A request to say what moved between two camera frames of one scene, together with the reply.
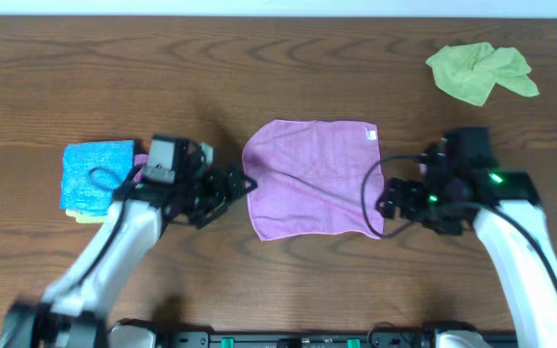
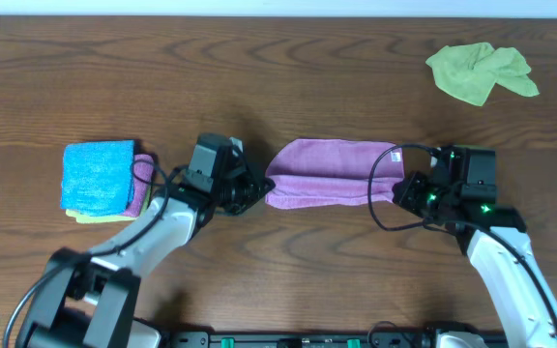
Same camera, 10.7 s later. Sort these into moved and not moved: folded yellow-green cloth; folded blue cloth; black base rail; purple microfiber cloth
Moved: purple microfiber cloth
Not moved: folded yellow-green cloth; black base rail; folded blue cloth
